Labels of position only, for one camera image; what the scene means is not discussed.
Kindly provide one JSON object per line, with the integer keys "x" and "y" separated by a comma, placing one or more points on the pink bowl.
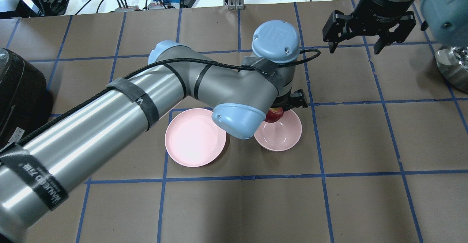
{"x": 280, "y": 135}

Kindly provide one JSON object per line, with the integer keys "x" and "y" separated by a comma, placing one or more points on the steel steamer pot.
{"x": 452, "y": 63}

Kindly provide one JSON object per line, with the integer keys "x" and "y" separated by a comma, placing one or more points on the pink plate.
{"x": 192, "y": 139}

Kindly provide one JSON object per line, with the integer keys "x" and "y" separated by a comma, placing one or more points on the black rice cooker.
{"x": 23, "y": 98}

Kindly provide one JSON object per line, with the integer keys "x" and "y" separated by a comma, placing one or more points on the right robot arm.
{"x": 447, "y": 20}

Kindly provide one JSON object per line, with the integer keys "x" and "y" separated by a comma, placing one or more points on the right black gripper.
{"x": 382, "y": 2}

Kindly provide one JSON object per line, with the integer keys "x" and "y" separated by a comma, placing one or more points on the red yellow apple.
{"x": 274, "y": 114}

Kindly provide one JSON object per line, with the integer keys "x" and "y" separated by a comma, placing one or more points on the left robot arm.
{"x": 40, "y": 170}

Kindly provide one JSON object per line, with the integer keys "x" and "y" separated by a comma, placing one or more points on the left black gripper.
{"x": 297, "y": 100}

